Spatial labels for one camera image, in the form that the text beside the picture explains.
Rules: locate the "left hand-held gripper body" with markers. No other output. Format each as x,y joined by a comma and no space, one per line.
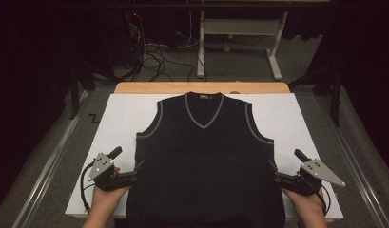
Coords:
101,166

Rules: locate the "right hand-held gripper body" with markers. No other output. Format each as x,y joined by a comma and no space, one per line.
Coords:
319,171

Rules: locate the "black knit vest grey trim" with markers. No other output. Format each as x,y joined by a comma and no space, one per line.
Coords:
204,164

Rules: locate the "person's right hand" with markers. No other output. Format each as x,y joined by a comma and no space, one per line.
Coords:
307,205

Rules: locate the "person's left hand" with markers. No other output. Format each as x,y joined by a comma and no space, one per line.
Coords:
106,202

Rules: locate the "white board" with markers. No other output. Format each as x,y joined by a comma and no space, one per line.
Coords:
119,126

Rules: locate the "black metal stand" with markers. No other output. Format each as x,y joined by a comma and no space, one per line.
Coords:
335,101
75,91

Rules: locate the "wooden table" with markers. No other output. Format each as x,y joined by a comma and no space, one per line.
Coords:
170,87

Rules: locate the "dark equipment with red light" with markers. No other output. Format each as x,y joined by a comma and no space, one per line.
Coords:
133,38

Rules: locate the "yellow tennis ball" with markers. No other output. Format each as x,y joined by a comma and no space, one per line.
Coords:
227,49

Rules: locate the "metal floor rail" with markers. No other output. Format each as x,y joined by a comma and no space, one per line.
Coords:
357,171
46,171

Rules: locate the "white metal desk frame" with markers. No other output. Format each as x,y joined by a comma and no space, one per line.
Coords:
239,27

